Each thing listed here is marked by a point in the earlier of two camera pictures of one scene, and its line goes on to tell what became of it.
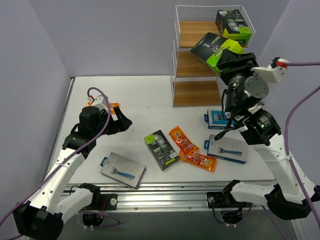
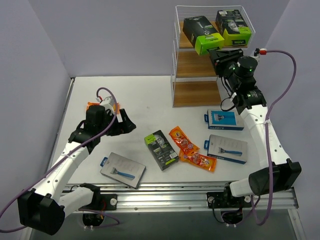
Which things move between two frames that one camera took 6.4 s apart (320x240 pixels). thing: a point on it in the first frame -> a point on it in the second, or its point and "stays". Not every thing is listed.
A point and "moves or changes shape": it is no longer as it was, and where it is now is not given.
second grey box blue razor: (227, 148) stays
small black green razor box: (161, 149) stays
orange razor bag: (113, 104) -> (92, 103)
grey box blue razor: (122, 169) stays
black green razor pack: (210, 47) moves or changes shape
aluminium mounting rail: (179, 197) stays
